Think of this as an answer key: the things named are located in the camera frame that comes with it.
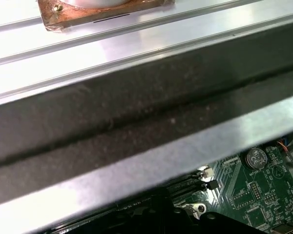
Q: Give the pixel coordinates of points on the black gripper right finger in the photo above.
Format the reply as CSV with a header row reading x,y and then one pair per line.
x,y
222,224

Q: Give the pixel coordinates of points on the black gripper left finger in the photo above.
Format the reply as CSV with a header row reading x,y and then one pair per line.
x,y
151,219

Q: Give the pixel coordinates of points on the black RAM slot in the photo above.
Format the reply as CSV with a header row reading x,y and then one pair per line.
x,y
211,185
206,172

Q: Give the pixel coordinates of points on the green motherboard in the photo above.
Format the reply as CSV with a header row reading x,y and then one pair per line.
x,y
258,195

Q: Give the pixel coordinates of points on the silver coin cell battery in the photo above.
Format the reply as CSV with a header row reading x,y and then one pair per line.
x,y
256,158

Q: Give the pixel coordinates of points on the black PC case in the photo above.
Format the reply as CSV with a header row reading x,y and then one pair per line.
x,y
136,97

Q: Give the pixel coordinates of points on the square brown base plate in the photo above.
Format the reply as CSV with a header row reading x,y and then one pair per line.
x,y
88,17

